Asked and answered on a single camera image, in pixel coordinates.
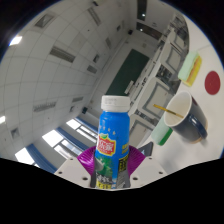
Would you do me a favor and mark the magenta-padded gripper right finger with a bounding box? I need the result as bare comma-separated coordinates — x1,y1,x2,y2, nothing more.
128,145,168,188

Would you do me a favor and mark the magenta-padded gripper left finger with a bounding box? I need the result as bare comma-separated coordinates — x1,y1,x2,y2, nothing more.
54,147,98,188

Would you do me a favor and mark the blue drink bottle white cap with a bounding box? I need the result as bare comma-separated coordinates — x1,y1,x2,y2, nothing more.
89,94,132,190

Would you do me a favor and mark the blue curtain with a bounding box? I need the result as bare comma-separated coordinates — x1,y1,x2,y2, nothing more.
54,126,84,151
74,116,99,134
25,143,58,174

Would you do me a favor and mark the tall window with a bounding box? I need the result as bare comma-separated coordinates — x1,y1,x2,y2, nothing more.
65,118,98,144
14,146,38,166
41,129,83,158

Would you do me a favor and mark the navy mug white inside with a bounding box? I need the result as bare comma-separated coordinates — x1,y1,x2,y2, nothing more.
163,90,209,145

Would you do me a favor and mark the wooden stir stick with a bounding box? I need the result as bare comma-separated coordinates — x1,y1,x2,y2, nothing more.
152,103,185,119

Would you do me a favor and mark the group of classroom chairs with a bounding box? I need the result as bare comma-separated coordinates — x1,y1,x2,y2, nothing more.
128,13,191,148

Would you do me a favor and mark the group of classroom desks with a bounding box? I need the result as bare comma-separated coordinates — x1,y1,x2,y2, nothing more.
128,19,188,134

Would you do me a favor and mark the green chalkboard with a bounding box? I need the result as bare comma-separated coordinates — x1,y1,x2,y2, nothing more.
105,48,150,97

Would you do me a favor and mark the flat round red coaster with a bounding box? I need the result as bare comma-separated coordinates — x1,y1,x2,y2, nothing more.
204,70,222,96

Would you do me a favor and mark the yellow sponge green top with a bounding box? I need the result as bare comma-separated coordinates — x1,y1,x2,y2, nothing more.
177,50,203,88

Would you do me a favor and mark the group of ceiling lights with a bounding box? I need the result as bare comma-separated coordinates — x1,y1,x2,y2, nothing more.
0,0,151,141

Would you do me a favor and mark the dark wall window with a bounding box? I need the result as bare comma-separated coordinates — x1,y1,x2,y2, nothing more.
136,0,148,22

